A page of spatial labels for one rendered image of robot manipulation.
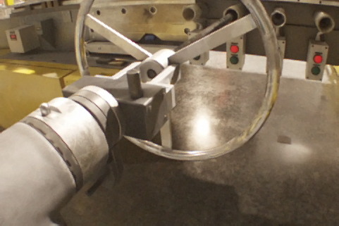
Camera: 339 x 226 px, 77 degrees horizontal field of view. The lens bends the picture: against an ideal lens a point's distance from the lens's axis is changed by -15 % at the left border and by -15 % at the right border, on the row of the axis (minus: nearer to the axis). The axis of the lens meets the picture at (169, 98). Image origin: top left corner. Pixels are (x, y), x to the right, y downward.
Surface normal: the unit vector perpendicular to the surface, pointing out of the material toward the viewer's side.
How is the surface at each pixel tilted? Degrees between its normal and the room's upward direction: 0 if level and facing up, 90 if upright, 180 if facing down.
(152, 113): 90
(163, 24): 90
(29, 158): 42
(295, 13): 90
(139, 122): 90
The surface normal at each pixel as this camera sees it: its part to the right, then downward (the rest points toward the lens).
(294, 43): -0.43, 0.44
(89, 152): 0.87, -0.04
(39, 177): 0.79, -0.24
